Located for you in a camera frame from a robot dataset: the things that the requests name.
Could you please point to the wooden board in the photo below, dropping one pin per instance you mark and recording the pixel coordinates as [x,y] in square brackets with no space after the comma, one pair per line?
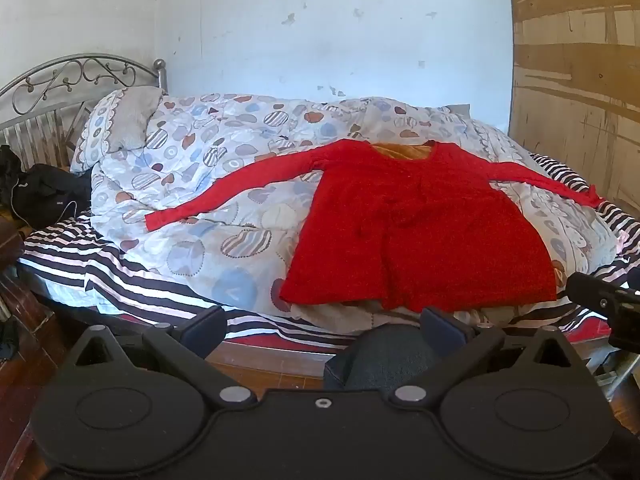
[575,85]

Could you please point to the black white striped bedsheet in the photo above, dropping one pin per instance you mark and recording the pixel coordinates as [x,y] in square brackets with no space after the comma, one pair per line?
[100,270]

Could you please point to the patterned white quilt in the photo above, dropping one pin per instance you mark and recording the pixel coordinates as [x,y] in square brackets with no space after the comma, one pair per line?
[210,200]

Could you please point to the grey cushion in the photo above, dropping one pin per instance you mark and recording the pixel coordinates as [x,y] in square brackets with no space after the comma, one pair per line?
[457,110]

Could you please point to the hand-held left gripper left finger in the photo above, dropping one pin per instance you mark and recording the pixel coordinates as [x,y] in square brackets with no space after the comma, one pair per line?
[202,332]

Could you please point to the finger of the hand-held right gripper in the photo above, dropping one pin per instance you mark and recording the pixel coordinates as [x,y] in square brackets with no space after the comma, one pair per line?
[595,294]

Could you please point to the metal scrollwork headboard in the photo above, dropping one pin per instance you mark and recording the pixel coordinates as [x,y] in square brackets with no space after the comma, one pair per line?
[40,110]

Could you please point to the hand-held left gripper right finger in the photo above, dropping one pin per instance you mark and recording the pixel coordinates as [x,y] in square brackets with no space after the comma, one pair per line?
[442,332]

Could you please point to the patterned pillow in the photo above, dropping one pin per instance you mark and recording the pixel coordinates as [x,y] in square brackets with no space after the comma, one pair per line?
[120,120]

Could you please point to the black bag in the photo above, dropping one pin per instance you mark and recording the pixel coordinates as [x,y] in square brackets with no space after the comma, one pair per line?
[45,187]

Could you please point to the red knit sweater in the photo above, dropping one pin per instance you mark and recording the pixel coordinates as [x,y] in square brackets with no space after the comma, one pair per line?
[425,235]

